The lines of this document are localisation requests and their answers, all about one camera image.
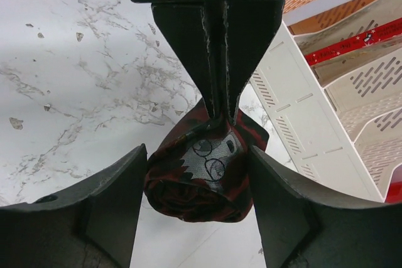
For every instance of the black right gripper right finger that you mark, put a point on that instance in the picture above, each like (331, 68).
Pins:
(305, 224)

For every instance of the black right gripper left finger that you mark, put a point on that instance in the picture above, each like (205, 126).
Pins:
(89, 224)

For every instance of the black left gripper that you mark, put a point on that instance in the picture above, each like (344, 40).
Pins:
(249, 28)

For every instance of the dark red patterned tie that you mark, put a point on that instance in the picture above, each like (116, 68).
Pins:
(199, 173)

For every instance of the red plastic bin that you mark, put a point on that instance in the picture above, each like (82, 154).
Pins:
(394, 194)

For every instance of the white file organizer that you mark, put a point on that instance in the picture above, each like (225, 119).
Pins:
(339, 120)

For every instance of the red white booklet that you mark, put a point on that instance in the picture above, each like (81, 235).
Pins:
(368, 38)

